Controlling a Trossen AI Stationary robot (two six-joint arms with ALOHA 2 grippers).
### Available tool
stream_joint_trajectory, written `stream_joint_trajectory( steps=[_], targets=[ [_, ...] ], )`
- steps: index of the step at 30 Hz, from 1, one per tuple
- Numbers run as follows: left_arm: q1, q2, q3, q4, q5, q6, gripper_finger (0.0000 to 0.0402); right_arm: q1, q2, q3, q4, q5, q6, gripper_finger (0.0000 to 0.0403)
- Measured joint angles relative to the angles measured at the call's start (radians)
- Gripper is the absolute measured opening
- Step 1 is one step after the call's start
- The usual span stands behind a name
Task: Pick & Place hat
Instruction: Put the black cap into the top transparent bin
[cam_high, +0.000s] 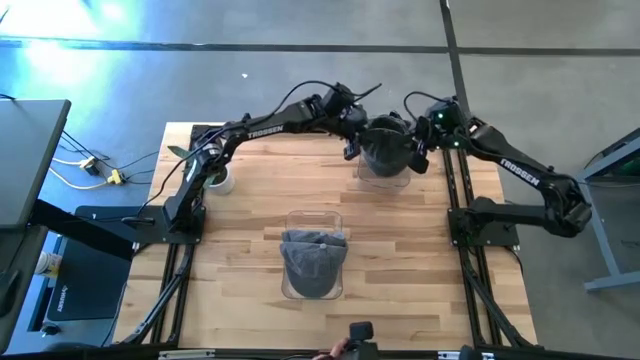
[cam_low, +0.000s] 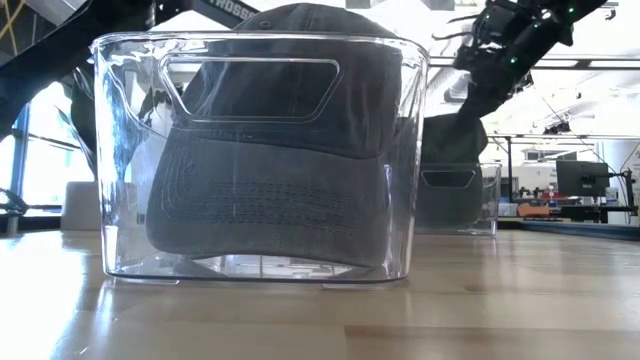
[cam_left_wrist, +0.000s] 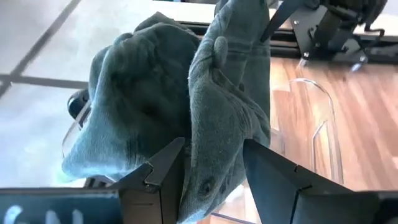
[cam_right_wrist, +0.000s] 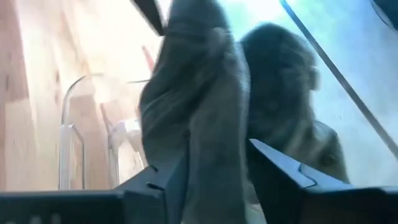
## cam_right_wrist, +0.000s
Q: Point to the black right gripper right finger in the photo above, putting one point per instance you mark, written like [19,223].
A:
[289,196]

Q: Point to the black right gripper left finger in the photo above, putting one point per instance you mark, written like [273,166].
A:
[158,196]

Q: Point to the clear plastic bin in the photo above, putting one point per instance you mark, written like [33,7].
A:
[63,140]

